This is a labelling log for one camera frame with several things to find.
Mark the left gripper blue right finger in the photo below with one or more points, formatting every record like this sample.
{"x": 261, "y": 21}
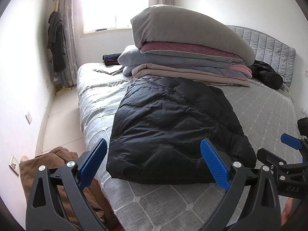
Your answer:
{"x": 231, "y": 176}

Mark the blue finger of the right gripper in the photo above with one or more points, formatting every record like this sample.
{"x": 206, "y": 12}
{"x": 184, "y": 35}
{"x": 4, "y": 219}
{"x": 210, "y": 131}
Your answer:
{"x": 291, "y": 141}

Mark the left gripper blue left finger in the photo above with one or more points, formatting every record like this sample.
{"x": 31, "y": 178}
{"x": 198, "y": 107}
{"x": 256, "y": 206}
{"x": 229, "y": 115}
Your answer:
{"x": 76, "y": 176}

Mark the black quilted puffer coat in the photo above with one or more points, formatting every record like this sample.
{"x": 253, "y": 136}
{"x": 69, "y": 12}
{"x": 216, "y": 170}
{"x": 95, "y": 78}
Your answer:
{"x": 159, "y": 126}

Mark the dark clothes on hanger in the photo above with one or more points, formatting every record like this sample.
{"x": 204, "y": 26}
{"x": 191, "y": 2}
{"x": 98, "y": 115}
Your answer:
{"x": 56, "y": 41}

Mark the person's bare hand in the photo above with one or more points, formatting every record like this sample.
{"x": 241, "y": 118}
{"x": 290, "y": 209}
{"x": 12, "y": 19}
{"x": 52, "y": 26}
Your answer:
{"x": 288, "y": 211}

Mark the small black puffer jacket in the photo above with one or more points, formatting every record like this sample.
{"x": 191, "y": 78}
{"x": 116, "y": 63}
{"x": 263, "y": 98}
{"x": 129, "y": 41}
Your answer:
{"x": 266, "y": 74}

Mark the grey quilted headboard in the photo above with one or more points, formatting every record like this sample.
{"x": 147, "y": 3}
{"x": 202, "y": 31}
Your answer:
{"x": 267, "y": 49}

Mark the pink folded blanket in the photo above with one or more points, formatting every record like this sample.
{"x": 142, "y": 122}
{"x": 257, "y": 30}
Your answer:
{"x": 240, "y": 69}

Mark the beige folded blanket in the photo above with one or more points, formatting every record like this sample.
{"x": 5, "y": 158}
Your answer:
{"x": 202, "y": 76}

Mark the dark folded cloth on bed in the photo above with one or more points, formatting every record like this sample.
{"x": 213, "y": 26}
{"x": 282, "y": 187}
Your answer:
{"x": 111, "y": 59}

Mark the blue-grey folded blanket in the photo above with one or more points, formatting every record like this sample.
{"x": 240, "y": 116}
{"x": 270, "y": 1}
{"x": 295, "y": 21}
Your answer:
{"x": 132, "y": 57}

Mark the maroon folded blanket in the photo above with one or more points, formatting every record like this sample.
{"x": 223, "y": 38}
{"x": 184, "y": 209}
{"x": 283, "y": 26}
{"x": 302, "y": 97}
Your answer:
{"x": 182, "y": 49}

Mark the grey folded duvet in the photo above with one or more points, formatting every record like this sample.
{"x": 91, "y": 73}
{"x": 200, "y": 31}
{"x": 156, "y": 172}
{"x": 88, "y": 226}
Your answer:
{"x": 168, "y": 23}

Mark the patterned grey curtain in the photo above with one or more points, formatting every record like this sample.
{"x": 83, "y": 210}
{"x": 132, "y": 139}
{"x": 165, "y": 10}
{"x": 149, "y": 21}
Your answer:
{"x": 71, "y": 58}

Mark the white wall socket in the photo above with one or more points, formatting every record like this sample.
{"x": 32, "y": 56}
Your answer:
{"x": 29, "y": 118}

